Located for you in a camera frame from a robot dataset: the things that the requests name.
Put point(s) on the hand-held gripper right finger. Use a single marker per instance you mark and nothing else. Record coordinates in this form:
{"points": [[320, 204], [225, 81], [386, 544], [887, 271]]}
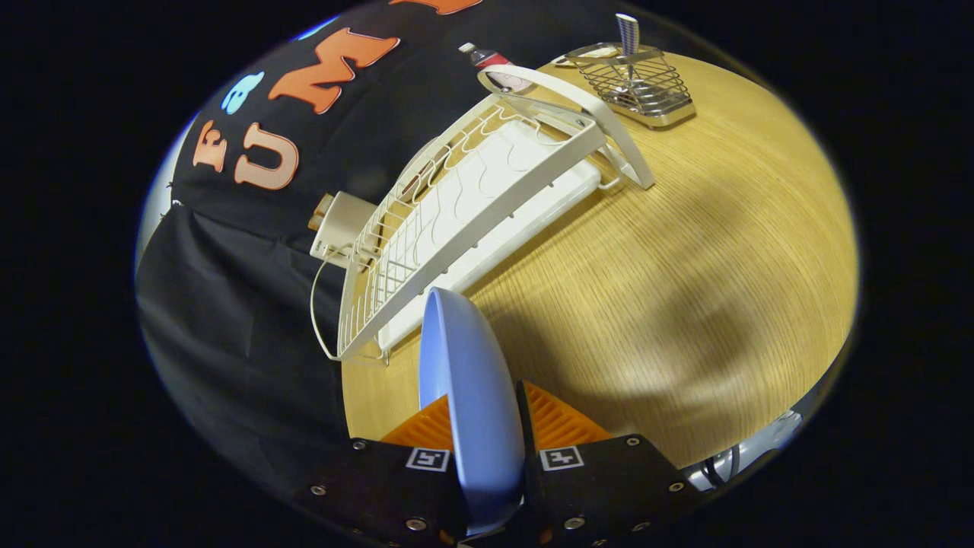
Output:
{"points": [[525, 426]]}

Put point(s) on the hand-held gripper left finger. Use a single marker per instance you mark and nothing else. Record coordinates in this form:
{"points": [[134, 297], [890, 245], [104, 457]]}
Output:
{"points": [[380, 487]]}

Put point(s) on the blue plate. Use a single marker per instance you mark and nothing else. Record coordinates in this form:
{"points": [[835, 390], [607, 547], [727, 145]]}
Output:
{"points": [[472, 396]]}

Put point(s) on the white drip tray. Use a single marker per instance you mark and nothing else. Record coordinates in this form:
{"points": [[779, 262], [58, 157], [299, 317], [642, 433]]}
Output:
{"points": [[525, 221]]}

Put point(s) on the cream toaster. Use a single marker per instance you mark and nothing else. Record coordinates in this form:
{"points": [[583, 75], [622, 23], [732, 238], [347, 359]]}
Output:
{"points": [[346, 221]]}

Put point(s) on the brown toast slice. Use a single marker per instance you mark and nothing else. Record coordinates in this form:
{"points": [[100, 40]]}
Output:
{"points": [[319, 213]]}

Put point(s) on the clear bottle red label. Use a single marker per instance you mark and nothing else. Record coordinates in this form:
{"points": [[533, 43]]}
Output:
{"points": [[491, 58]]}

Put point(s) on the grey metal frame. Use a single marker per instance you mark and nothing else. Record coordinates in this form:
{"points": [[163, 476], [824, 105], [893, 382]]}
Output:
{"points": [[761, 441]]}

